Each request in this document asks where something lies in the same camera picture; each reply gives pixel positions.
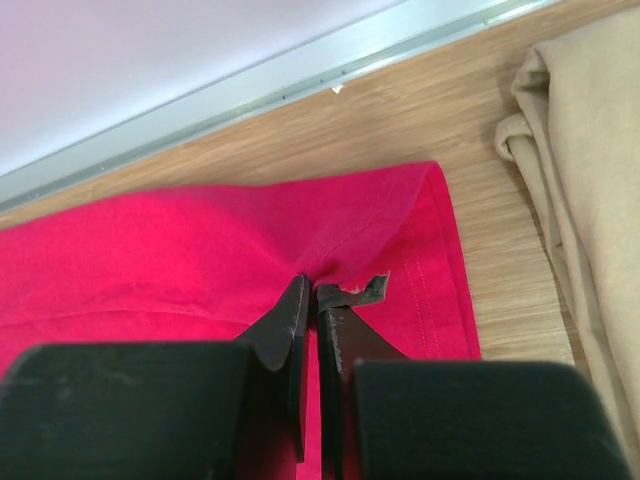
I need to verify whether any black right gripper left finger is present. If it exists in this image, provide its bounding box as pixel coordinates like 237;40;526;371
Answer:
1;276;311;479

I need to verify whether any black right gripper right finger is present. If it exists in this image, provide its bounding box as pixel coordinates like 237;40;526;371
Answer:
316;276;631;479

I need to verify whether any pink red t shirt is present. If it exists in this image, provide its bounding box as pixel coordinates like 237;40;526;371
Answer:
1;162;479;479

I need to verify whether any folded beige t shirt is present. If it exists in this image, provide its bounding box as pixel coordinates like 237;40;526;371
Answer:
494;17;640;446

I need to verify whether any aluminium back wall rail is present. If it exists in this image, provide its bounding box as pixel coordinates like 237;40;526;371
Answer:
1;1;547;212

